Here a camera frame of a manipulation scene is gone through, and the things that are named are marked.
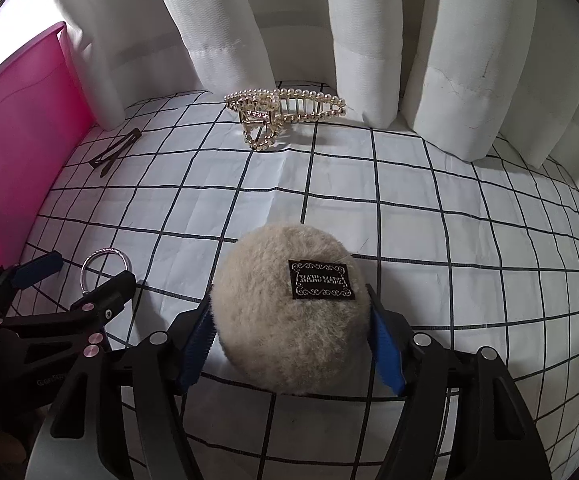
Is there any black hair clip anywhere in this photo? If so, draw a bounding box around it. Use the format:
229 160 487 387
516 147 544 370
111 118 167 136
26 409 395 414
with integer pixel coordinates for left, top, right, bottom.
88 128 142 178

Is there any beige fluffy puff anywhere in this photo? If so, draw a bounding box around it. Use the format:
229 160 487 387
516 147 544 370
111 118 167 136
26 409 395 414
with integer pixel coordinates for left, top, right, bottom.
210 224 370 393

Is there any pearl hair claw clip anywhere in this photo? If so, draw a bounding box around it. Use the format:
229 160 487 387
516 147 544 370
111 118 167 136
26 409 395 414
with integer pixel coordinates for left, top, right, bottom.
224 88 347 152

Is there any pink plastic tub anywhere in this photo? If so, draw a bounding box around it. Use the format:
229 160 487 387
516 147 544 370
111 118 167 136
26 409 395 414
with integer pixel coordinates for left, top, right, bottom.
0 22 94 266

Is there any white black grid cloth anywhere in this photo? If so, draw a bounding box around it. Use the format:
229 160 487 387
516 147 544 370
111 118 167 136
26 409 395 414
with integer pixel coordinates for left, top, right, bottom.
12 91 579 479

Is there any white curtain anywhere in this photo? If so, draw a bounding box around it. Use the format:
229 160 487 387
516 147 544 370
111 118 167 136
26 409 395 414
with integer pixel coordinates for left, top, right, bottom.
55 0 579 190

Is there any silver bangle ring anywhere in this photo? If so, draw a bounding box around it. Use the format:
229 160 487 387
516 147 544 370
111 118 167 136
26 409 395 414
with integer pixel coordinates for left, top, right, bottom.
79 246 134 295

